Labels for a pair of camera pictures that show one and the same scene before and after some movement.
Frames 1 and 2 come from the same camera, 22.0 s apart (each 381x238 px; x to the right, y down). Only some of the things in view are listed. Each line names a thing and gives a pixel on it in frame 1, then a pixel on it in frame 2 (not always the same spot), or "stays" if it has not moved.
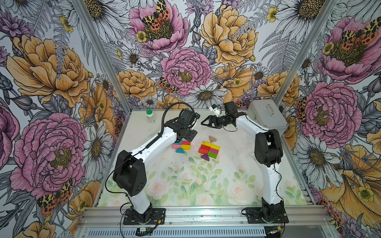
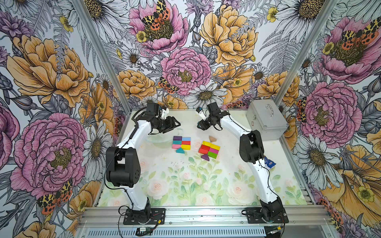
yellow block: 215,147 stays
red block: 205,147 stays
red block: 202,150 stays
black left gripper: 192,134 → 170,125
